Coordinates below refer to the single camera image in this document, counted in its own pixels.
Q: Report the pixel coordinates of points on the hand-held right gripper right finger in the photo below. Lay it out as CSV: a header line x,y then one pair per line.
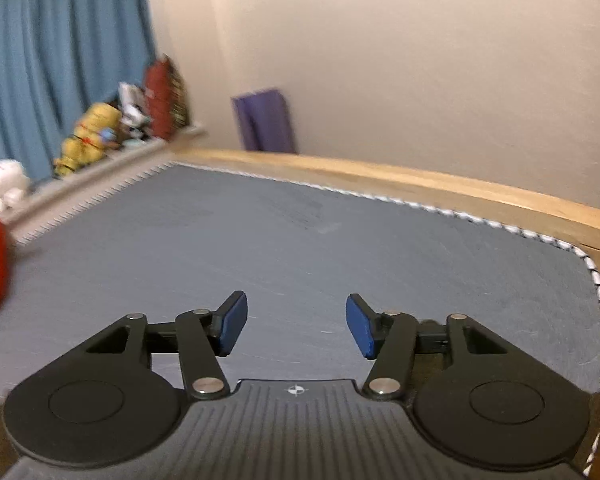
x,y
362,328

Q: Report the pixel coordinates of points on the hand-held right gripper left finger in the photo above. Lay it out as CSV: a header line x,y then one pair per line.
x,y
233,324

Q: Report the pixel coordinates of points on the purple cloth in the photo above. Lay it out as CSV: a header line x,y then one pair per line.
x,y
265,121

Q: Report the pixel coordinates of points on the small white black figure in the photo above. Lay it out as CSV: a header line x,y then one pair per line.
x,y
131,110

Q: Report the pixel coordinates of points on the yellow plush toy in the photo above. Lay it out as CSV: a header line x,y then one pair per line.
x,y
87,135

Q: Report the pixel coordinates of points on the white plush toy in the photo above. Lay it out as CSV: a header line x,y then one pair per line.
x,y
6,182

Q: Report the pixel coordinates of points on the blue curtain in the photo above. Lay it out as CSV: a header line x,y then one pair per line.
x,y
50,60

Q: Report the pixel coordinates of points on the wooden bed frame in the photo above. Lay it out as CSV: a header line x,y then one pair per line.
x,y
430,185

